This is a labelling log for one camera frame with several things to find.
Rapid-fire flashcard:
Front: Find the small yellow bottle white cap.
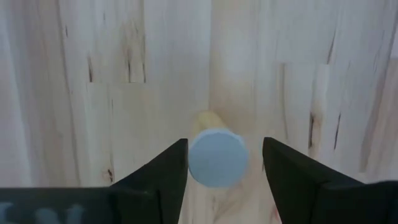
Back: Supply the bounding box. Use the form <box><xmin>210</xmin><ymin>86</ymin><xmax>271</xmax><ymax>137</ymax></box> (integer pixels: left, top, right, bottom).
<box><xmin>187</xmin><ymin>110</ymin><xmax>251</xmax><ymax>190</ymax></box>

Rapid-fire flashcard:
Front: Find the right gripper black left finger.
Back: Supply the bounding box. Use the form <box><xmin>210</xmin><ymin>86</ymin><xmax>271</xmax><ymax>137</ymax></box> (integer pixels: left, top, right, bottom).
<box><xmin>108</xmin><ymin>138</ymin><xmax>190</xmax><ymax>224</ymax></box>

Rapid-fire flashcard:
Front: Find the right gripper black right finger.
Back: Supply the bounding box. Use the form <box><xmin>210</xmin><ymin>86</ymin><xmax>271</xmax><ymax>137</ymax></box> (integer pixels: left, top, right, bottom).
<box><xmin>262</xmin><ymin>136</ymin><xmax>367</xmax><ymax>224</ymax></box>

